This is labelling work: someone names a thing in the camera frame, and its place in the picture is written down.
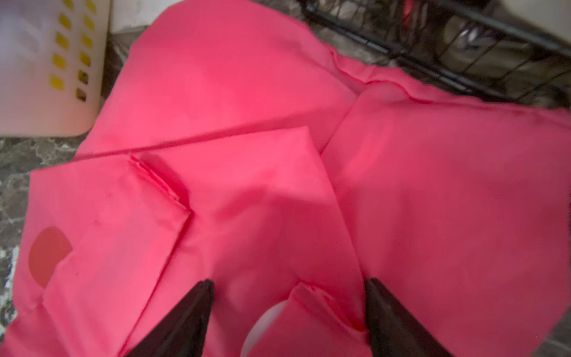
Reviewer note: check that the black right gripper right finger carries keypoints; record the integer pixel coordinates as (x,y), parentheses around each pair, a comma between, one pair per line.
(393,331)

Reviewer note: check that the pink raincoat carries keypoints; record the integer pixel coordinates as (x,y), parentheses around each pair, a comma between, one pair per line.
(238,148)

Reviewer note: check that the white perforated plastic basket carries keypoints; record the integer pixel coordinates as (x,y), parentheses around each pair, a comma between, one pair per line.
(52,60)

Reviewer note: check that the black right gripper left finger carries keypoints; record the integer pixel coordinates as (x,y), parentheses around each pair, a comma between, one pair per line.
(182,332)

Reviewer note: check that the black wire rack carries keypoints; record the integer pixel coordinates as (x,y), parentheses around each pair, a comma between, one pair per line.
(501,51)

